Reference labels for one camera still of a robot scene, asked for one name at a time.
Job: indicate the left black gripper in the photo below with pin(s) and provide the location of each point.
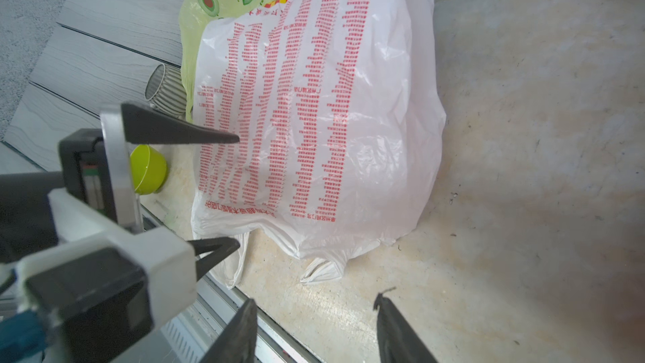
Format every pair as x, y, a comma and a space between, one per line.
96, 169

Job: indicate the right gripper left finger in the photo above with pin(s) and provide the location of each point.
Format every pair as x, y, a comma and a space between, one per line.
238, 340

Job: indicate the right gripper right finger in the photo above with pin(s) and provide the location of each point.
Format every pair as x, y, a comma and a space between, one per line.
397, 340

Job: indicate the white plastic bag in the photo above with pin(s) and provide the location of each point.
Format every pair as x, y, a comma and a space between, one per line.
336, 106

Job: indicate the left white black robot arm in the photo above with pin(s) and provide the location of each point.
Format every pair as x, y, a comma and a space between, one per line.
27, 194

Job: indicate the lime green plastic cup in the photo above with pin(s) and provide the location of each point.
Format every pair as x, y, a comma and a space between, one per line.
149, 169

